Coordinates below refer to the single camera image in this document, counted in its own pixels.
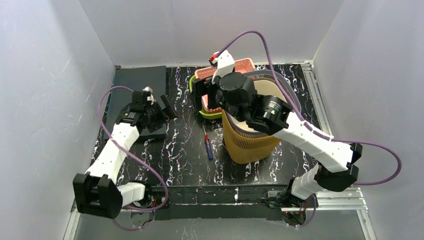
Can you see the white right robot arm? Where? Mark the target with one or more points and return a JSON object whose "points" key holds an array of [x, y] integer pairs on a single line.
{"points": [[256, 116]]}

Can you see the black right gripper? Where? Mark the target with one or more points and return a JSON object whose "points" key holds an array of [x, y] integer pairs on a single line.
{"points": [[204, 91]]}

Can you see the orange slatted waste bin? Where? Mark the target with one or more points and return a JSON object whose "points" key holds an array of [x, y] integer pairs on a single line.
{"points": [[243, 147]]}

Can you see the pink perforated basket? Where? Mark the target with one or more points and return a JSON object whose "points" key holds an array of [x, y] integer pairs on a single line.
{"points": [[243, 65]]}

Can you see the green plastic tray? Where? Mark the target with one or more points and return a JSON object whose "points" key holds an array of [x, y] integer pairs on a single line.
{"points": [[209, 114]]}

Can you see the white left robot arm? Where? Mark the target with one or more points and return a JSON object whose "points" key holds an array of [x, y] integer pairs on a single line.
{"points": [[95, 191]]}

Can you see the blue red screwdriver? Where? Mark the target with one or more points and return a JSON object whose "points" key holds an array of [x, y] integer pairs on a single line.
{"points": [[208, 147]]}

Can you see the dark grey flat box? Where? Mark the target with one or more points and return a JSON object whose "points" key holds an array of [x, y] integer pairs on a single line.
{"points": [[136, 79]]}

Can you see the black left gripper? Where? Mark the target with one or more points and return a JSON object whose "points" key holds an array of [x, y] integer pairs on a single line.
{"points": [[158, 110]]}

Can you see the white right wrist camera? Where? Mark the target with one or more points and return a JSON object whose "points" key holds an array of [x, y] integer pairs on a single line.
{"points": [[224, 64]]}

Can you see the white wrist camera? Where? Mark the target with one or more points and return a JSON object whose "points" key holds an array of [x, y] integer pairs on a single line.
{"points": [[148, 95], [224, 64]]}

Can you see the cream bin liner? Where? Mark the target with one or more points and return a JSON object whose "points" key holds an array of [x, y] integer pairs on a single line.
{"points": [[263, 87]]}

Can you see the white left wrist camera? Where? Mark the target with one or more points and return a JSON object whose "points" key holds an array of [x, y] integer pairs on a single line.
{"points": [[148, 95]]}

